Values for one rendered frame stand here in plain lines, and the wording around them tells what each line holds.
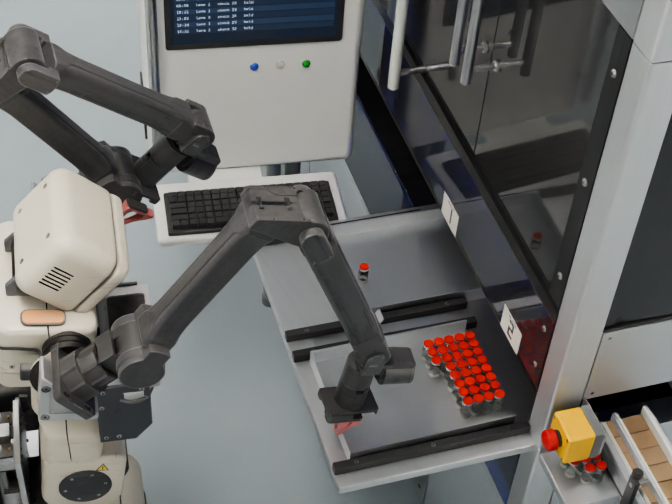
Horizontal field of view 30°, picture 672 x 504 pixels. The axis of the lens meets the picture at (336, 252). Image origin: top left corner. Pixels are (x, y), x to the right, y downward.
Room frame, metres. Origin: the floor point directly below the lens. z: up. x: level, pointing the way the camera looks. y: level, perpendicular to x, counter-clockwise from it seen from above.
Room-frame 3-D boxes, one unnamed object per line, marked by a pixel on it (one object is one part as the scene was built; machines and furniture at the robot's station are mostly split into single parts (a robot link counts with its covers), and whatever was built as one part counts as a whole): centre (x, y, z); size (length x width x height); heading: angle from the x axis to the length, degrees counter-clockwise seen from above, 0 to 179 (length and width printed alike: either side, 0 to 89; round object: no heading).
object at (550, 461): (1.44, -0.51, 0.87); 0.14 x 0.13 x 0.02; 110
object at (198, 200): (2.17, 0.21, 0.82); 0.40 x 0.14 x 0.02; 104
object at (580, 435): (1.43, -0.47, 0.99); 0.08 x 0.07 x 0.07; 110
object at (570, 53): (1.74, -0.34, 1.50); 0.43 x 0.01 x 0.59; 20
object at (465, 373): (1.63, -0.27, 0.90); 0.18 x 0.02 x 0.05; 21
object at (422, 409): (1.59, -0.17, 0.90); 0.34 x 0.26 x 0.04; 111
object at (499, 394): (1.65, -0.32, 0.90); 0.18 x 0.02 x 0.05; 21
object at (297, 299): (1.76, -0.15, 0.87); 0.70 x 0.48 x 0.02; 20
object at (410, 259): (1.95, -0.15, 0.90); 0.34 x 0.26 x 0.04; 110
